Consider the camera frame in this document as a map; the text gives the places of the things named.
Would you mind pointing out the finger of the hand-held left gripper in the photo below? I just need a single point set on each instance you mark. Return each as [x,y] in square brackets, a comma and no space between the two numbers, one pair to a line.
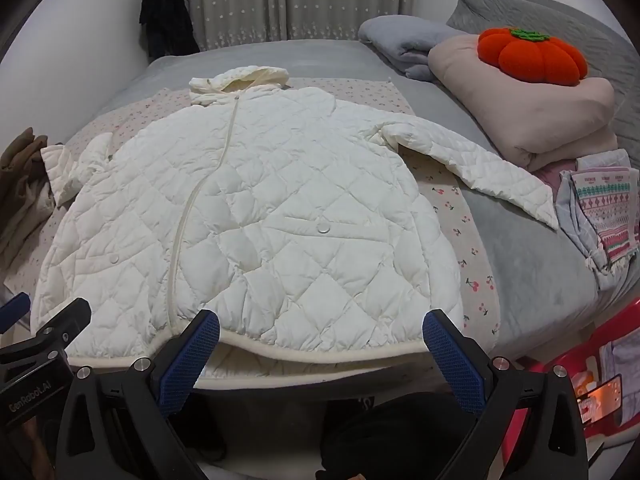
[11,310]
[65,325]

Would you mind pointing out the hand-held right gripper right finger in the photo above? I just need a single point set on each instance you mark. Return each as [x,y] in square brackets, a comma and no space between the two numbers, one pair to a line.
[450,365]

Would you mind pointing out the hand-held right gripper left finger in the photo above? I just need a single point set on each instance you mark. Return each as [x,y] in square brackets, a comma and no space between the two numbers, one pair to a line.
[192,360]

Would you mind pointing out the white quilted jacket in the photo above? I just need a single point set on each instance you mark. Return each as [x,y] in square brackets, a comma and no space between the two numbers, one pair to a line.
[275,200]

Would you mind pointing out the hanging black clothes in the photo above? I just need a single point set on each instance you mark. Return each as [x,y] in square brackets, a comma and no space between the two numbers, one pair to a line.
[165,15]

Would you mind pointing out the person's dark clothing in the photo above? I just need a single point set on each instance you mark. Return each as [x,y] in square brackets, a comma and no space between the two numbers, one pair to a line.
[390,435]

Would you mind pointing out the cherry print bed sheet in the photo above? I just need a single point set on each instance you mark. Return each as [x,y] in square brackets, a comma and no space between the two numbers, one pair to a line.
[465,240]

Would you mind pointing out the grey bed cover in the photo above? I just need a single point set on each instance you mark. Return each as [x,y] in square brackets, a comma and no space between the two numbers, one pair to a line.
[530,260]

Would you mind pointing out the brown cloth pile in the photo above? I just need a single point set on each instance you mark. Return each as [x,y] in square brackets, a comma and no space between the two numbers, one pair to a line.
[20,160]

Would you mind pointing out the dark phone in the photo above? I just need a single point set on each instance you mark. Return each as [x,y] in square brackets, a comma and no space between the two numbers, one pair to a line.
[600,395]

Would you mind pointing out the red plastic box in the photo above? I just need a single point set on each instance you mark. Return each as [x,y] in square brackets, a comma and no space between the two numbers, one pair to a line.
[615,320]

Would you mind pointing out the patterned pink green cloth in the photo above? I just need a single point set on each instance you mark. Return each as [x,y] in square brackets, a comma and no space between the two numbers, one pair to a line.
[607,205]

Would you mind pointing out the pink pillow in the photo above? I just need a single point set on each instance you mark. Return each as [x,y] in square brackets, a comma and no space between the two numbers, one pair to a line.
[540,115]

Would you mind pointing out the orange pumpkin cushion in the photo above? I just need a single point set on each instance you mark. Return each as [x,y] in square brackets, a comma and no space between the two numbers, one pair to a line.
[530,55]

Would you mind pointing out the grey cushion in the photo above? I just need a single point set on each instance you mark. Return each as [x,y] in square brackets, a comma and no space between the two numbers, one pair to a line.
[400,35]

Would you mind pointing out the grey quilted pad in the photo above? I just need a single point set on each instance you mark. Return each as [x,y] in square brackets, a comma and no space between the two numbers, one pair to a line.
[575,15]

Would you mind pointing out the grey star-patterned curtain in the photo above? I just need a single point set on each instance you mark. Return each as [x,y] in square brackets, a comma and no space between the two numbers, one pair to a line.
[325,0]

